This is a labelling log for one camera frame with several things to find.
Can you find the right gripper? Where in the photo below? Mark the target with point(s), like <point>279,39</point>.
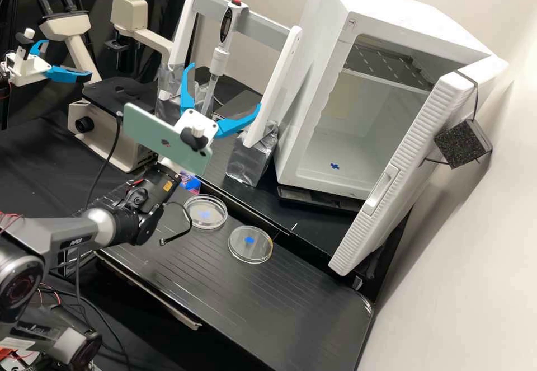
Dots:
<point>191,118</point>

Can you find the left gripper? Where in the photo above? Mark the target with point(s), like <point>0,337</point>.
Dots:
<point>27,69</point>

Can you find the pipette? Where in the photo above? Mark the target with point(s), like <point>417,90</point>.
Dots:
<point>226,22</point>

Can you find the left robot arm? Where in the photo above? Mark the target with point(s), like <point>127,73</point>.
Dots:
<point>3,78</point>

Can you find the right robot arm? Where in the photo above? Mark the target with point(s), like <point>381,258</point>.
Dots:
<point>84,220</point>

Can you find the white pipette stand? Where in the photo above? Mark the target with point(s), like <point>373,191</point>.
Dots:
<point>268,31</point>

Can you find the cream microscope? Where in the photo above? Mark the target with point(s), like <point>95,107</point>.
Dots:
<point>98,132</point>

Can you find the petri dish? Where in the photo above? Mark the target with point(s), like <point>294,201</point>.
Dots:
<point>205,213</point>

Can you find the black tray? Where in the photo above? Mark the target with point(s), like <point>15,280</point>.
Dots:
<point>310,199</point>

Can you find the white incubator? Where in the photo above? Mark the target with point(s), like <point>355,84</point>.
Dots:
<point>327,31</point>

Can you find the petri dish lid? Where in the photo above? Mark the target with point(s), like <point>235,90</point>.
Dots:
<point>250,245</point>

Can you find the incubator door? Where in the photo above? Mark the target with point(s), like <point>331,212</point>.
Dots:
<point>402,169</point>

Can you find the right wrist camera phone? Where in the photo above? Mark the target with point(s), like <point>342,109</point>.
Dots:
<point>155,136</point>

